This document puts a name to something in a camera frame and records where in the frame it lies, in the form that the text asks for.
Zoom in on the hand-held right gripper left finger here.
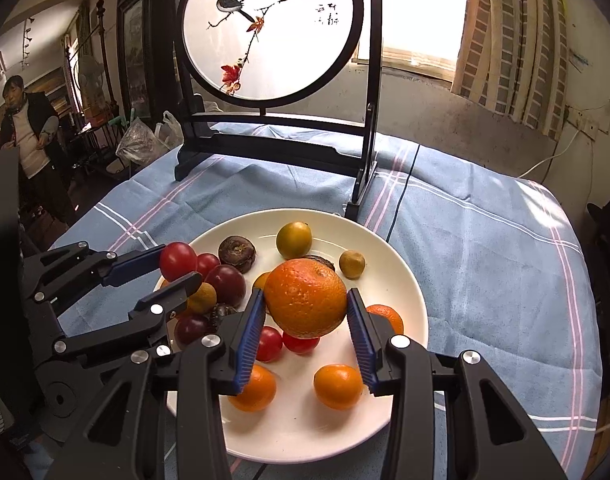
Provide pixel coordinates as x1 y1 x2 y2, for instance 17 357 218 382
45 287 267 480

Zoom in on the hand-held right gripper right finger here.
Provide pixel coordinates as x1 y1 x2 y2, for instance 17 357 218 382
346 287 568 480

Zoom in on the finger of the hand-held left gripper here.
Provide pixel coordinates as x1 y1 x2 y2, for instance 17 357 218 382
20 242 167 302
50 271 203 378

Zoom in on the yellow-green plum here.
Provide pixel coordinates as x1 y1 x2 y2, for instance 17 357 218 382
276 221 313 257
185 282 218 315
338 250 366 281

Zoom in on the small red tomato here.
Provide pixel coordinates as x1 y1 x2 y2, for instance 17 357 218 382
195 252 222 278
282 330 321 355

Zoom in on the dark purple tomato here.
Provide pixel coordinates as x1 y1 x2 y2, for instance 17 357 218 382
204 264 247 308
174 314 211 347

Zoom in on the mandarin orange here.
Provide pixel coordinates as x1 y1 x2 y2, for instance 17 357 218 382
365 304 404 336
313 364 364 410

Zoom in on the large textured orange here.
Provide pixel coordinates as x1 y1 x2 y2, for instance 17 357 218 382
263 258 348 339

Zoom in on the large dark wrinkled passion fruit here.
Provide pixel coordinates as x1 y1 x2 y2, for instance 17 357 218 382
300 254 336 272

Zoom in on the white oval plate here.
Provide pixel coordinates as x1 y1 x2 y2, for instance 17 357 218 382
152 208 430 465

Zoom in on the clear plastic bag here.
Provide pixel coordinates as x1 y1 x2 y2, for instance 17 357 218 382
116 119 170 166

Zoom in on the white plastic bag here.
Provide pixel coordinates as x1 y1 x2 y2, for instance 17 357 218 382
155 110 185 148

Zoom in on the blue plaid tablecloth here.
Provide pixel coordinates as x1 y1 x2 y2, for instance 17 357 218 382
47 122 603 480

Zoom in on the dark framed painting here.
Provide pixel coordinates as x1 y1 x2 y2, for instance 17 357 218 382
116 0 158 126

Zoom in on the round painted screen on stand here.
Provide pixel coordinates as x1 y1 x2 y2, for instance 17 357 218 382
174 0 383 220

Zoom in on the brick pattern curtain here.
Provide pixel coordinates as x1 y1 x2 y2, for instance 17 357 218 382
452 0 568 141

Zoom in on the bright window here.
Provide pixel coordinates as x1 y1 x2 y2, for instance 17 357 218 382
382 0 468 81

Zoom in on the white cable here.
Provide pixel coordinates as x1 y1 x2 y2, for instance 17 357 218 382
515 127 581 178

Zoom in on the wall socket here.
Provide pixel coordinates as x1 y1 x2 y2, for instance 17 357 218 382
568 107 598 136

